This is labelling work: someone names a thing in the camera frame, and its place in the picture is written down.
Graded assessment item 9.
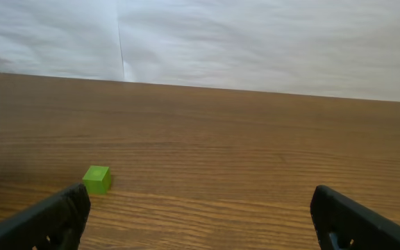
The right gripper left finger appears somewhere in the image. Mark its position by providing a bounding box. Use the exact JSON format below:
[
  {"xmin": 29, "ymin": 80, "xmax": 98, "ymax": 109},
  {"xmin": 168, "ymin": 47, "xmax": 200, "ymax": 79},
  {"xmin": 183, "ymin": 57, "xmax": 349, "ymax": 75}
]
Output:
[{"xmin": 0, "ymin": 183, "xmax": 92, "ymax": 250}]

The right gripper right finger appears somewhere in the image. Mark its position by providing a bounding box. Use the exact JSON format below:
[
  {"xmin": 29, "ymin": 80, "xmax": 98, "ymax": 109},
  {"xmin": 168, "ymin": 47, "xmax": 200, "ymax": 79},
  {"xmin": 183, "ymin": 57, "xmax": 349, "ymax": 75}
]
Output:
[{"xmin": 309, "ymin": 184, "xmax": 400, "ymax": 250}]

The green cube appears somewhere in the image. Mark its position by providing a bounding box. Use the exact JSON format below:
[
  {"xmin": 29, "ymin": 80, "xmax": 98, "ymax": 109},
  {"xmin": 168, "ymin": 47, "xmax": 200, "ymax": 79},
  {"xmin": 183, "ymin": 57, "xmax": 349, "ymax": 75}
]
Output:
[{"xmin": 82, "ymin": 165, "xmax": 113, "ymax": 195}]

